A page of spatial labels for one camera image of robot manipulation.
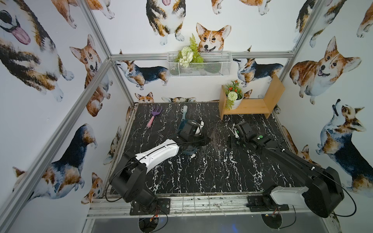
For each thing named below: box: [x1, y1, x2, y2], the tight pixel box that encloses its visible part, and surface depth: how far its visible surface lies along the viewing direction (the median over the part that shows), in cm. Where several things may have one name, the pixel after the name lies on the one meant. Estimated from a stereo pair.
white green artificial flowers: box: [174, 33, 204, 68], surface depth 82 cm
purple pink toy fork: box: [146, 105, 163, 128], surface depth 119 cm
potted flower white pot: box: [224, 79, 245, 111], surface depth 100 cm
